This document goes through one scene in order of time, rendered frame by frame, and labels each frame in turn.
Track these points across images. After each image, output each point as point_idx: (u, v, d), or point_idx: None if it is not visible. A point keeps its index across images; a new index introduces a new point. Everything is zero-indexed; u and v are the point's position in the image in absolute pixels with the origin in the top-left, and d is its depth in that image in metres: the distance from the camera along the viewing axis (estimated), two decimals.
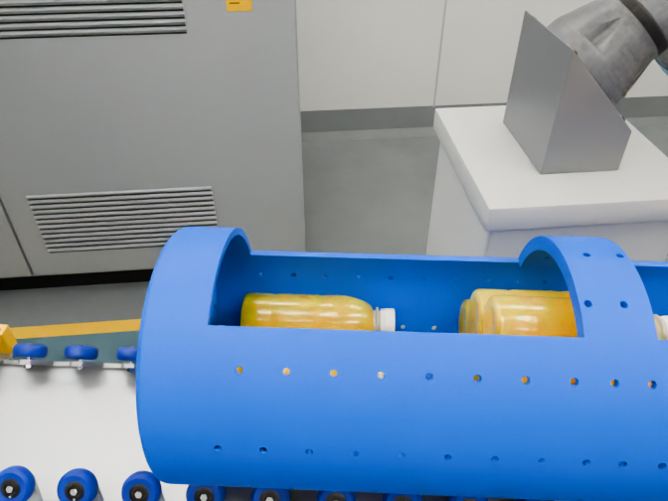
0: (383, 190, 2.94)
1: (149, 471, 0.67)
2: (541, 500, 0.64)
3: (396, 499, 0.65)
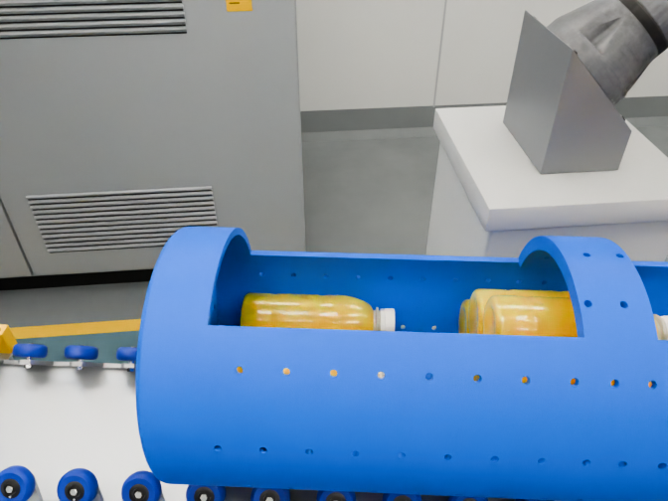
0: (383, 190, 2.94)
1: (149, 471, 0.67)
2: (541, 500, 0.64)
3: (396, 499, 0.65)
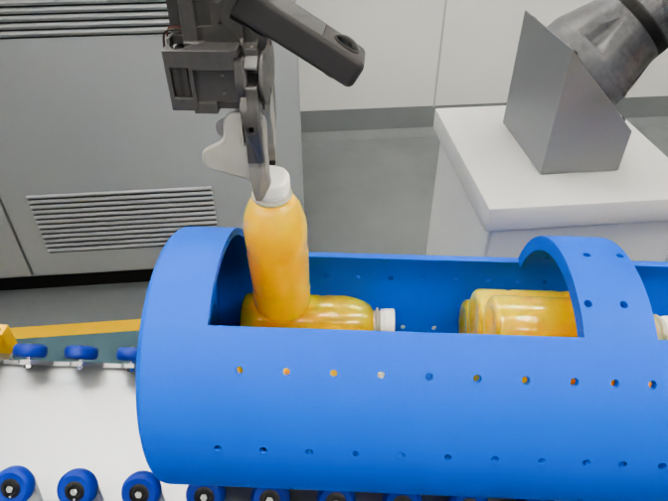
0: (383, 190, 2.94)
1: (149, 471, 0.67)
2: (541, 500, 0.64)
3: (396, 499, 0.65)
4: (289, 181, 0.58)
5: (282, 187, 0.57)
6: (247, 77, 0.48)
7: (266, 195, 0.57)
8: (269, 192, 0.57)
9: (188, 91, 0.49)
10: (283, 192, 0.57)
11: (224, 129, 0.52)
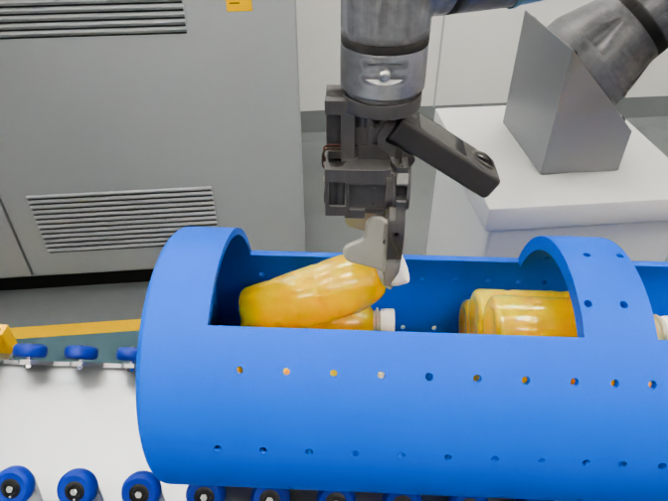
0: None
1: (149, 471, 0.67)
2: (541, 500, 0.64)
3: (396, 499, 0.65)
4: None
5: (407, 282, 0.64)
6: (395, 189, 0.55)
7: (397, 278, 0.63)
8: (402, 279, 0.63)
9: (341, 200, 0.55)
10: (401, 284, 0.64)
11: (366, 230, 0.58)
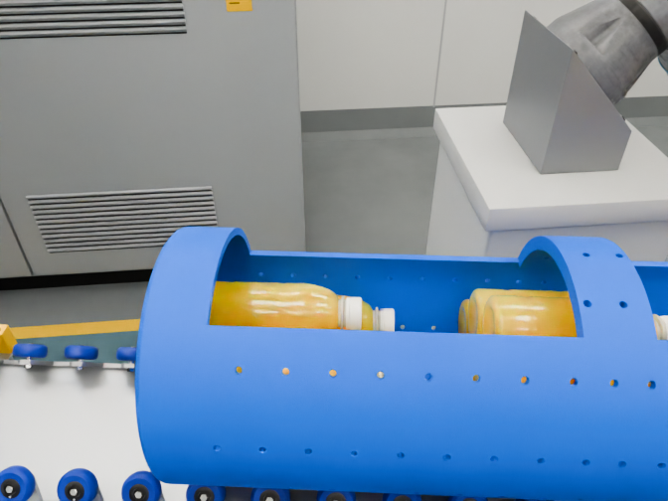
0: (383, 190, 2.94)
1: (149, 471, 0.67)
2: (541, 500, 0.64)
3: (396, 499, 0.65)
4: None
5: (358, 330, 0.69)
6: None
7: (353, 323, 0.67)
8: (357, 325, 0.67)
9: None
10: (353, 329, 0.69)
11: None
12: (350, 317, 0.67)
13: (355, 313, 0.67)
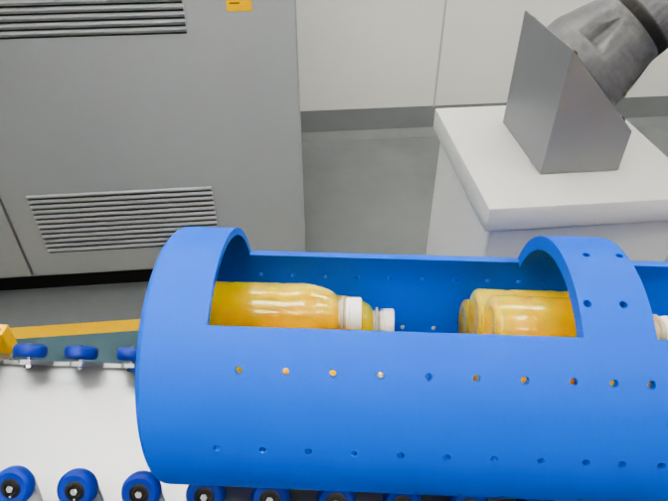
0: (383, 190, 2.94)
1: (149, 471, 0.67)
2: (541, 500, 0.64)
3: (396, 499, 0.65)
4: None
5: (358, 330, 0.69)
6: None
7: (353, 323, 0.67)
8: (357, 325, 0.67)
9: None
10: (353, 329, 0.69)
11: None
12: (350, 317, 0.67)
13: (355, 313, 0.67)
